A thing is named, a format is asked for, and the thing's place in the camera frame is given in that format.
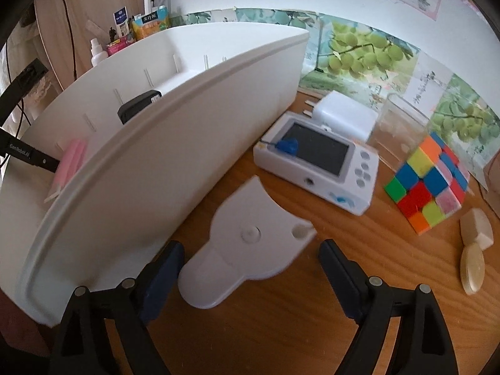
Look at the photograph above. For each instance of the black wall charger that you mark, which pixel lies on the black wall charger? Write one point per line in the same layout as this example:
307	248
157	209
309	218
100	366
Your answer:
136	107

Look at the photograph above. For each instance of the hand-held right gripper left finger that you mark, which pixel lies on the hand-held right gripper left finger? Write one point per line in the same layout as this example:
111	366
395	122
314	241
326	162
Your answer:
160	277

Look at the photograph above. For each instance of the white plastic organizer tray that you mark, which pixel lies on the white plastic organizer tray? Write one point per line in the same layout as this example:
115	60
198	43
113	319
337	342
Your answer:
156	156

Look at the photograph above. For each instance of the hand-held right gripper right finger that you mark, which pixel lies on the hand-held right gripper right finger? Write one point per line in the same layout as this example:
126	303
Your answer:
343	277

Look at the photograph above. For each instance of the colourful puzzle cube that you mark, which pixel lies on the colourful puzzle cube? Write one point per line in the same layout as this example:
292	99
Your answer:
422	187

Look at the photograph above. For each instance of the clear plastic box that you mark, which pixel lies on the clear plastic box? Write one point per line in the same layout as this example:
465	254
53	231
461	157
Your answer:
394	125

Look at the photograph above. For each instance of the white plastic handheld device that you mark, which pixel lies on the white plastic handheld device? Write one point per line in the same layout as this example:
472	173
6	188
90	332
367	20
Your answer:
234	250

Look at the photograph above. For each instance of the white lace curtain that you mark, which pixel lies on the white lace curtain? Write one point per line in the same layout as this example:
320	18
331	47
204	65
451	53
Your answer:
15	47

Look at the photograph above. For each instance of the white handheld game console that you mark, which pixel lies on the white handheld game console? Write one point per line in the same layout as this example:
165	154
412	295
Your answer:
312	150

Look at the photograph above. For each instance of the pink tube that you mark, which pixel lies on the pink tube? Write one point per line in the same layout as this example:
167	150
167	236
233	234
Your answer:
70	162

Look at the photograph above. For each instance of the white wall charger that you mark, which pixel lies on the white wall charger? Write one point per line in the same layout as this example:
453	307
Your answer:
343	115

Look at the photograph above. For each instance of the white spray bottle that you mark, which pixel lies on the white spray bottle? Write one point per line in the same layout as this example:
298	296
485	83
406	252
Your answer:
97	54

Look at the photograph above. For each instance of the orange juice carton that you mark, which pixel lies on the orange juice carton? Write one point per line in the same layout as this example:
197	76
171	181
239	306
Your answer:
150	25

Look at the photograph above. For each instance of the grape print poster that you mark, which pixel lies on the grape print poster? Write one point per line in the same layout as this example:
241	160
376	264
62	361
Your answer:
465	121
273	17
359	54
197	18

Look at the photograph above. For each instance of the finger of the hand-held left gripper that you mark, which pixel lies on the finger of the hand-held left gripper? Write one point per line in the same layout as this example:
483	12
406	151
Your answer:
27	152
23	80

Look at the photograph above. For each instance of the small blue pick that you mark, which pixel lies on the small blue pick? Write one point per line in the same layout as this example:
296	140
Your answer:
288	145

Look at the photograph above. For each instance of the blue white small box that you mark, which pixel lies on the blue white small box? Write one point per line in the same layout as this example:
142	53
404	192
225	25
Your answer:
121	21

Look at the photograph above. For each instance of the round gold tin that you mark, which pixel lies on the round gold tin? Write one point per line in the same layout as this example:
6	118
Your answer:
472	269

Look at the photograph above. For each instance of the beige faceted box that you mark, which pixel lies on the beige faceted box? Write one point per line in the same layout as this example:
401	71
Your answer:
474	226

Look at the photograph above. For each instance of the white tube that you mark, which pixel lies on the white tube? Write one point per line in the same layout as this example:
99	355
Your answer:
148	4

